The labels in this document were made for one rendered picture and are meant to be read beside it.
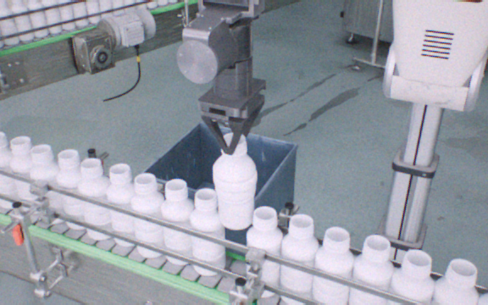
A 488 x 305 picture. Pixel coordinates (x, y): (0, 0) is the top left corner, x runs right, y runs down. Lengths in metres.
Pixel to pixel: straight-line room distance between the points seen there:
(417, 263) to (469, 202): 2.20
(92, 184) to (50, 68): 1.27
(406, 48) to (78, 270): 0.86
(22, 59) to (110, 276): 1.25
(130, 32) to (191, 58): 1.54
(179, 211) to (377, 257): 0.34
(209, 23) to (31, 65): 1.59
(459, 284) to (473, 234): 2.01
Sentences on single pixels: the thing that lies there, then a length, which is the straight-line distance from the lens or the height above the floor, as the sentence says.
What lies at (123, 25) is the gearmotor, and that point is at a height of 1.02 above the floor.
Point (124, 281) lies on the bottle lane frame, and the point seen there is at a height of 0.94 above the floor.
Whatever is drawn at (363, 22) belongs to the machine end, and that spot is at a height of 0.24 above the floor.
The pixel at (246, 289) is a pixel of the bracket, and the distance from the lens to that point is 0.83.
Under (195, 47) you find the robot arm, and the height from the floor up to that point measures 1.47.
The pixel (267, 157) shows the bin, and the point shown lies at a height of 0.89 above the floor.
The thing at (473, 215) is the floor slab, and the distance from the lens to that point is 2.94.
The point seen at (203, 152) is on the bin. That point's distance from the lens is 1.60.
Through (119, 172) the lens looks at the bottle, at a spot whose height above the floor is 1.15.
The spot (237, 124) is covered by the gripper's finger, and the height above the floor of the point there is 1.34.
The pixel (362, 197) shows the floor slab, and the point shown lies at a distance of 2.88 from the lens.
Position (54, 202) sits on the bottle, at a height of 1.06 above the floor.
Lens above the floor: 1.69
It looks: 32 degrees down
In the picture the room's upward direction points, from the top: straight up
